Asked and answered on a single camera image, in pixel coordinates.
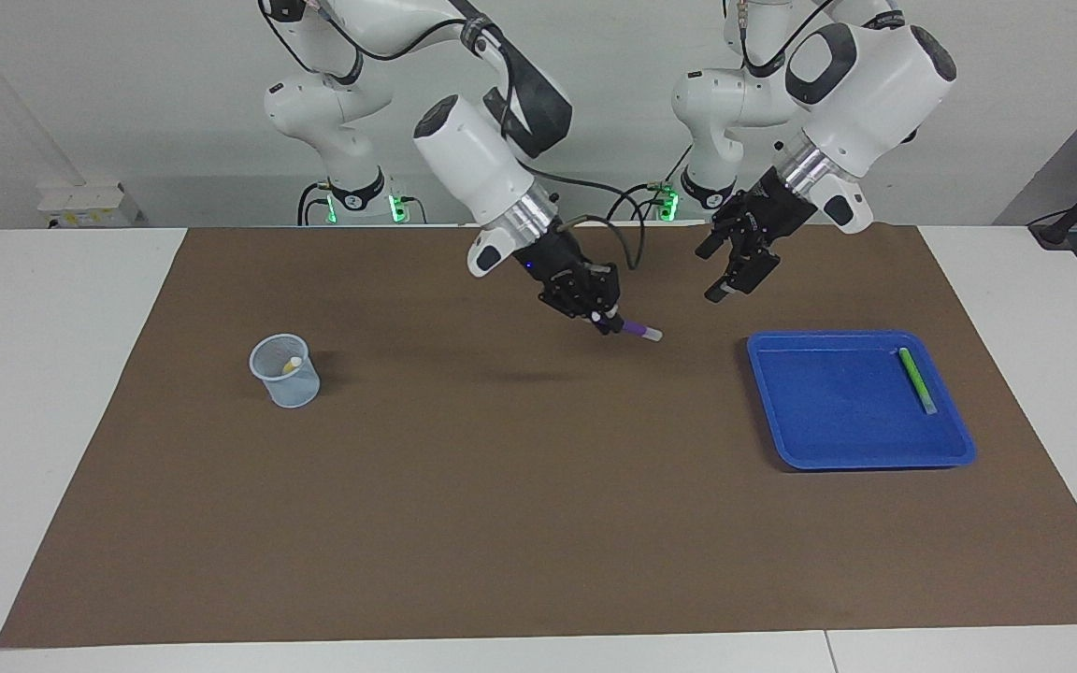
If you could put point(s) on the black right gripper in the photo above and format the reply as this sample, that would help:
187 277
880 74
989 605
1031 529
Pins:
567 276

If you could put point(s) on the yellow marker pen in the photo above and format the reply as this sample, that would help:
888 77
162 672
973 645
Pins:
293 364

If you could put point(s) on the green lit base connector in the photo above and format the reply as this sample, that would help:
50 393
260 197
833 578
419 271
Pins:
667 201
398 204

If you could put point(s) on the green marker pen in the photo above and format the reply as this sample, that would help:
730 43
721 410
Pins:
915 379

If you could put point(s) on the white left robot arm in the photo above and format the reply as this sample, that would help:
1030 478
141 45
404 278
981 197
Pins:
866 93

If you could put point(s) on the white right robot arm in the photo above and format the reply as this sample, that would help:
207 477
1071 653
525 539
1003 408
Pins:
473 159

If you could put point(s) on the blue plastic tray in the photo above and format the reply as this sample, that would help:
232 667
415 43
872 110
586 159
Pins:
847 421

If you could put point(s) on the purple marker pen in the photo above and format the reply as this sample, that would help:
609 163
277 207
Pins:
639 328

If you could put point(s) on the translucent plastic cup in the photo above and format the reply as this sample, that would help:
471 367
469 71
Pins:
294 393

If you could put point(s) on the brown table mat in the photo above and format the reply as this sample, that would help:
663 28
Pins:
538 514

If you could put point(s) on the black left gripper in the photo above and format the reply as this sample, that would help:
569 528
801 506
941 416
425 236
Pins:
763 217

